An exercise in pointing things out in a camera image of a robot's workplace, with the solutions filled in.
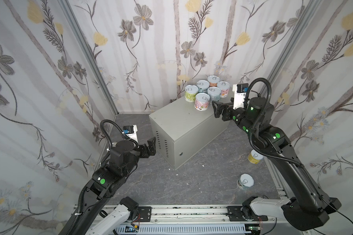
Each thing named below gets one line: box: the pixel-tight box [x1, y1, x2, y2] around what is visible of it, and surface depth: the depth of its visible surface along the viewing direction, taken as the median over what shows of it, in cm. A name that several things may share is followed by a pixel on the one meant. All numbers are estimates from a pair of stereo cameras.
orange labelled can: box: [207, 75, 221, 88], surface depth 85 cm
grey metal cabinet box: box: [149, 99, 230, 170], surface depth 74 cm
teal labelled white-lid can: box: [196, 79, 210, 94], surface depth 82 cm
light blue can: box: [207, 86, 222, 102], surface depth 78 cm
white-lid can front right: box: [237, 173, 255, 190], surface depth 82 cm
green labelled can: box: [184, 84, 199, 103], surface depth 78 cm
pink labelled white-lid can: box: [194, 92, 211, 112], surface depth 74 cm
